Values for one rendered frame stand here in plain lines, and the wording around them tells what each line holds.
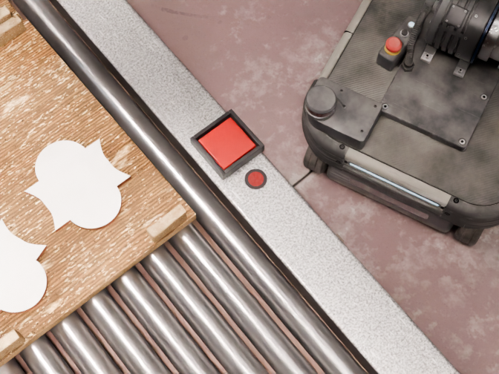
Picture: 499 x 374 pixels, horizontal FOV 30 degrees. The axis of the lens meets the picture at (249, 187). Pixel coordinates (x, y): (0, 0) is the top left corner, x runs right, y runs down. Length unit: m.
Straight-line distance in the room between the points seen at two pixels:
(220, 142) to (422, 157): 0.86
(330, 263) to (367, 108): 0.87
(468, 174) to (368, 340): 0.92
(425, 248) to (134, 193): 1.13
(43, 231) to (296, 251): 0.35
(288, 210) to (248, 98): 1.14
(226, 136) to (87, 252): 0.26
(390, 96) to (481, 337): 0.60
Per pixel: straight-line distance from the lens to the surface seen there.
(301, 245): 1.29
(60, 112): 1.37
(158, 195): 1.29
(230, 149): 1.32
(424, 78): 2.18
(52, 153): 1.33
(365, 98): 2.11
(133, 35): 1.44
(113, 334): 1.26
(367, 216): 2.30
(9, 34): 1.43
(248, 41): 2.50
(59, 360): 1.27
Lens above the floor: 2.13
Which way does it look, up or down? 67 degrees down
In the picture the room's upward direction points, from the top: 1 degrees clockwise
